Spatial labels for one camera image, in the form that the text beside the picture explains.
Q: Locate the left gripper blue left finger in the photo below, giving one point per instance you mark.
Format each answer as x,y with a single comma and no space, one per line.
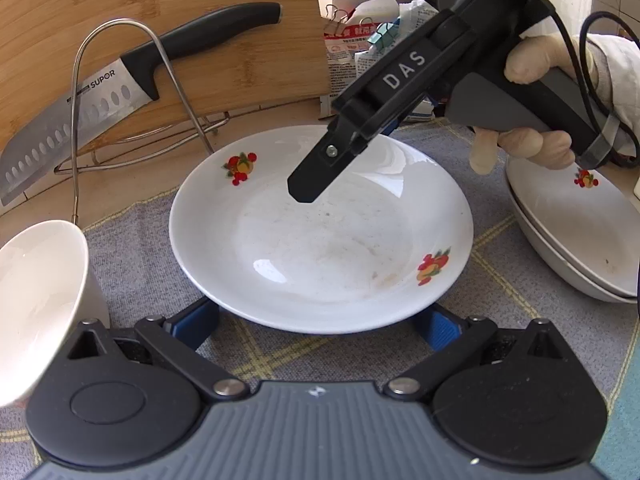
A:
194,324

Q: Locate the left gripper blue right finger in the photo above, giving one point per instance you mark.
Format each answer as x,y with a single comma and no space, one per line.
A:
437,326

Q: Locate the white fruit plate back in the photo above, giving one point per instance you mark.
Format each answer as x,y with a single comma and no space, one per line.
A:
383,242

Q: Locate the white floral bowl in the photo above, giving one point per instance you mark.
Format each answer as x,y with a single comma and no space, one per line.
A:
47,287

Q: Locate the large white fruit plate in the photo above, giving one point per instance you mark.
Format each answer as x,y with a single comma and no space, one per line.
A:
585,218

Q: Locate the gloved right hand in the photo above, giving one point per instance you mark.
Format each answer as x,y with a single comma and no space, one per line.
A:
526,63

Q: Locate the white plastic food bag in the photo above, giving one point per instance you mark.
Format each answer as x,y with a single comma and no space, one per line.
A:
394,86

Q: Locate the red white packet with clip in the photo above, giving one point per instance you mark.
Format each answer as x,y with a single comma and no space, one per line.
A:
346,33

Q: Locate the black handled santoku knife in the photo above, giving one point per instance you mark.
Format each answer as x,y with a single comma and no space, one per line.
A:
115,92

